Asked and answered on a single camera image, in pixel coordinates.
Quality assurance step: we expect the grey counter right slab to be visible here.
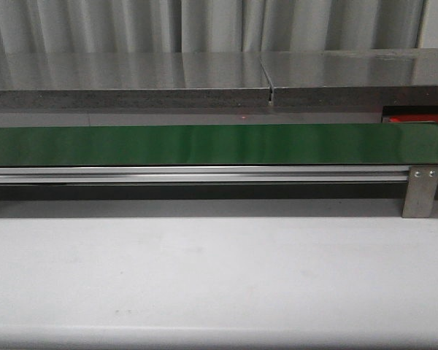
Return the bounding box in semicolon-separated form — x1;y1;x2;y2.
261;49;438;108

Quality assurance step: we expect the grey counter slab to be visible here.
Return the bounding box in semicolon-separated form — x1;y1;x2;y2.
0;52;271;111
261;49;438;108

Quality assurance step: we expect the grey curtain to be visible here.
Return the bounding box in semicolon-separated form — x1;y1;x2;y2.
0;1;425;53

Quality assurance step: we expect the green conveyor belt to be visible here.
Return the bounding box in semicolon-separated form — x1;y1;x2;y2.
0;123;438;167

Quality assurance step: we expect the red plastic tray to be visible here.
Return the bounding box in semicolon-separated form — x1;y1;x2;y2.
384;114;438;124

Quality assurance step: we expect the grey counter left slab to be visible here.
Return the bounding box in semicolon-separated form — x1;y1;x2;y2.
0;52;271;111

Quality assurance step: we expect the aluminium conveyor side rail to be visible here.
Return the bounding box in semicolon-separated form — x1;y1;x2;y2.
0;166;410;185

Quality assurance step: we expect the steel conveyor support bracket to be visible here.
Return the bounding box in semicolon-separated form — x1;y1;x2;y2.
402;165;438;218

